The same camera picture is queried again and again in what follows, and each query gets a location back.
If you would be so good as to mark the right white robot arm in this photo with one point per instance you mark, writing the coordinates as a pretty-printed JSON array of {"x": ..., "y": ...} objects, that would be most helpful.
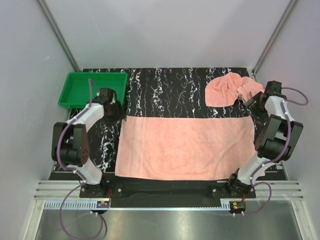
[{"x": 275, "y": 143}]

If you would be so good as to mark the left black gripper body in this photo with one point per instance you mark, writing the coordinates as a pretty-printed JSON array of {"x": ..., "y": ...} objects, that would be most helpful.
[{"x": 117, "y": 113}]

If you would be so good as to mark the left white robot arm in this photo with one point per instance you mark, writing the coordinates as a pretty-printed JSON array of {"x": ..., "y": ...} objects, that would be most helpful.
[{"x": 70, "y": 144}]

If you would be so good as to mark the left aluminium frame post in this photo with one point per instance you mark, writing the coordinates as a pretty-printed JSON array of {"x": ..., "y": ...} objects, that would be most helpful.
[{"x": 58, "y": 34}]

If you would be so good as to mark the crumpled pink towel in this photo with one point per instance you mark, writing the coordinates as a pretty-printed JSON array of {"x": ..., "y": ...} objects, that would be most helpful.
[{"x": 223, "y": 91}]

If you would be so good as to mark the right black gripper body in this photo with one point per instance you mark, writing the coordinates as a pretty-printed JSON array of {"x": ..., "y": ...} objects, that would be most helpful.
[{"x": 259, "y": 113}]

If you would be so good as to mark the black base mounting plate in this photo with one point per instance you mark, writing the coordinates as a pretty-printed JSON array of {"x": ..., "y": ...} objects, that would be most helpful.
[{"x": 119, "y": 187}]

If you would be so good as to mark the right aluminium frame post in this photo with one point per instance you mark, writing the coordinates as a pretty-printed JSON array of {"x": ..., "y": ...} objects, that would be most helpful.
[{"x": 280, "y": 24}]

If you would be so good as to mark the green plastic tray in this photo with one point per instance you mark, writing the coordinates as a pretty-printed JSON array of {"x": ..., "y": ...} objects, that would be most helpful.
[{"x": 75, "y": 93}]

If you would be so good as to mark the aluminium frame post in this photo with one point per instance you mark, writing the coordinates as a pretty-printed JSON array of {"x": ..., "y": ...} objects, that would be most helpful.
[
  {"x": 58, "y": 34},
  {"x": 280, "y": 24}
]

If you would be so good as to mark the pink towel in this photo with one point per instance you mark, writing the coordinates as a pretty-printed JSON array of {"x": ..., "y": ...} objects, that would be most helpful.
[
  {"x": 223, "y": 91},
  {"x": 192, "y": 149}
]

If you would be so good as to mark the front aluminium rail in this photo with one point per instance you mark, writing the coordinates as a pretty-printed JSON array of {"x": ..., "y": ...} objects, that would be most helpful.
[{"x": 66, "y": 193}]

